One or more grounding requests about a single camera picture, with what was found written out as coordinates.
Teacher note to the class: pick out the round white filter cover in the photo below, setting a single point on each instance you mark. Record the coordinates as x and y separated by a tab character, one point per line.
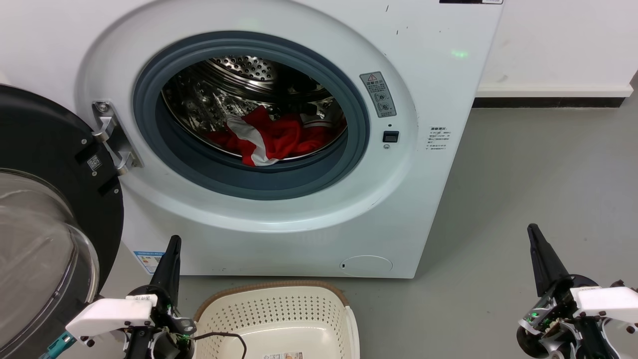
366	266

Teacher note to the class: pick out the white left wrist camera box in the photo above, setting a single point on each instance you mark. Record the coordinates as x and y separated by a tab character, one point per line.
109	314

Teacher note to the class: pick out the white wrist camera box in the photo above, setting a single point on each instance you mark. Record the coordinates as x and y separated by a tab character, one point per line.
608	301
109	314

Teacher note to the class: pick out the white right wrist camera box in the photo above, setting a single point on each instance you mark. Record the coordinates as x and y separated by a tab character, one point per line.
608	301

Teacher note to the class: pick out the small QR code sticker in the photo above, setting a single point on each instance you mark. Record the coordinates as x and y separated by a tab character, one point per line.
94	163

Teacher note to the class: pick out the white front-load washing machine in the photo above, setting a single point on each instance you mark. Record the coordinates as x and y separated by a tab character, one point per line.
423	199

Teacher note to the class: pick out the red and white garment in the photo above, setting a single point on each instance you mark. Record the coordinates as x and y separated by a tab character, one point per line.
279	137

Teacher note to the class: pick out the black device edge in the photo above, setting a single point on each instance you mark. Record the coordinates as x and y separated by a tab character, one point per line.
471	1

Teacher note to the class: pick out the grey warning sticker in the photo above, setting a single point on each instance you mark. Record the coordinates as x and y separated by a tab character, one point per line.
378	94

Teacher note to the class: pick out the blue energy label sticker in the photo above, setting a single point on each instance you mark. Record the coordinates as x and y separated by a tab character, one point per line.
148	262

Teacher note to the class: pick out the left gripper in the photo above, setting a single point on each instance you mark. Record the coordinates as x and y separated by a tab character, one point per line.
164	339

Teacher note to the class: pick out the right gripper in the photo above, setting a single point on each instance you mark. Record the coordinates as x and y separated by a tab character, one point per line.
553	324

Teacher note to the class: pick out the cream plastic laundry basket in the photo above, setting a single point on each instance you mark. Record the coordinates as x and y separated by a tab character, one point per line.
279	309

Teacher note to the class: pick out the printed paper label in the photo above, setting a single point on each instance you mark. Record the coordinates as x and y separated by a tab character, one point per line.
283	356

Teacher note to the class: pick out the black door latch socket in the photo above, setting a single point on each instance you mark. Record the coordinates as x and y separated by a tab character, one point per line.
391	136

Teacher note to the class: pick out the grey rubber door gasket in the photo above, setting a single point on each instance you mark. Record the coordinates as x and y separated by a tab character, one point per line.
249	182

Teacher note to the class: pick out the black washing machine door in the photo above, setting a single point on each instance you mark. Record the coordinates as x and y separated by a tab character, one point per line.
45	134

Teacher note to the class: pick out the stainless steel washing machine drum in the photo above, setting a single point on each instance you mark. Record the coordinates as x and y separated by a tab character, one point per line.
209	99

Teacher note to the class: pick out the silver metal door hinge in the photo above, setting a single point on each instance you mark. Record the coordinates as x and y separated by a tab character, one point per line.
107	127

